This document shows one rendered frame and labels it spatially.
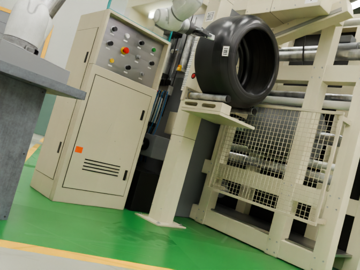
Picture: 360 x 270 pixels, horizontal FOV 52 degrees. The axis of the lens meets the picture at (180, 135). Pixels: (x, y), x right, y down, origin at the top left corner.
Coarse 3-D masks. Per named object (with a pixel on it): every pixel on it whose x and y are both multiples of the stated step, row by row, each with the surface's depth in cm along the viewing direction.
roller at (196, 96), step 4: (192, 96) 245; (196, 96) 242; (200, 96) 239; (204, 96) 236; (208, 96) 234; (212, 96) 231; (216, 96) 228; (220, 96) 226; (224, 96) 224; (228, 96) 223; (208, 100) 235; (212, 100) 232; (216, 100) 229; (220, 100) 227; (224, 100) 224; (228, 100) 224
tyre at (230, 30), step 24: (216, 24) 230; (240, 24) 221; (264, 24) 234; (216, 48) 219; (240, 48) 264; (264, 48) 258; (216, 72) 221; (240, 72) 269; (264, 72) 262; (240, 96) 228; (264, 96) 244
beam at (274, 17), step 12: (252, 0) 273; (264, 0) 265; (276, 0) 256; (288, 0) 249; (300, 0) 242; (324, 0) 233; (336, 0) 243; (252, 12) 270; (264, 12) 262; (276, 12) 257; (288, 12) 252; (300, 12) 247; (312, 12) 242; (324, 12) 238; (276, 24) 276
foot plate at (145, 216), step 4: (140, 212) 260; (140, 216) 254; (144, 216) 254; (148, 216) 259; (148, 220) 248; (152, 220) 249; (156, 224) 241; (160, 224) 242; (164, 224) 246; (168, 224) 250; (172, 224) 254; (176, 224) 258; (180, 224) 258; (184, 228) 257
